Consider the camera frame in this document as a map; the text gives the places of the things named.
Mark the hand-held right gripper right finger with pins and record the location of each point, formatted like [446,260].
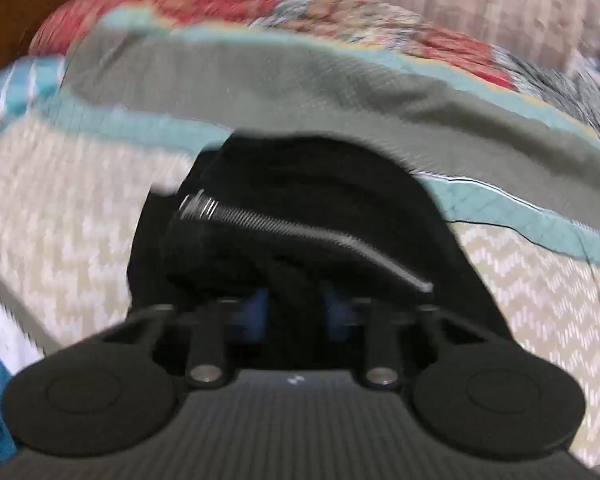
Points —
[336,314]

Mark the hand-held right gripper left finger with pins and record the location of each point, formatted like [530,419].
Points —
[251,316]

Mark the black pants with zipper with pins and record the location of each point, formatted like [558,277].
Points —
[300,195]

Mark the patchwork quilt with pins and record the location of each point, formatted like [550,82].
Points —
[260,80]

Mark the beige floral pillow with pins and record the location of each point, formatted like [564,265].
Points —
[480,0]

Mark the brown wooden headboard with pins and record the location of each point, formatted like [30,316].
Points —
[15,15]

